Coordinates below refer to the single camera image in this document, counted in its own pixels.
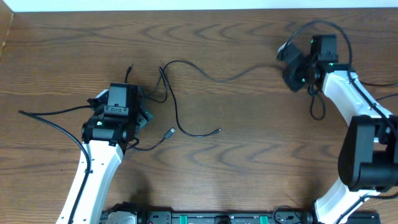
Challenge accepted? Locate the black usb cable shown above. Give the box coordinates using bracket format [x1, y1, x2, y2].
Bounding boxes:
[144, 60, 284, 138]
[124, 64, 177, 152]

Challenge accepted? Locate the black left camera cable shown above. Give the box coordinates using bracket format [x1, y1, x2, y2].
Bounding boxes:
[17, 105, 94, 224]

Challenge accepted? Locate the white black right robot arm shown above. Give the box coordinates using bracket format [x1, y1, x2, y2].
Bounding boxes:
[276, 35, 397, 223]

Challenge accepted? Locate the brown cardboard side panel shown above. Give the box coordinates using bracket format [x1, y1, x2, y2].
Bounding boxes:
[0, 0, 14, 54]

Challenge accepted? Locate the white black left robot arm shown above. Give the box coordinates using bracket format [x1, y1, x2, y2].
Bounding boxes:
[57, 83, 146, 223]

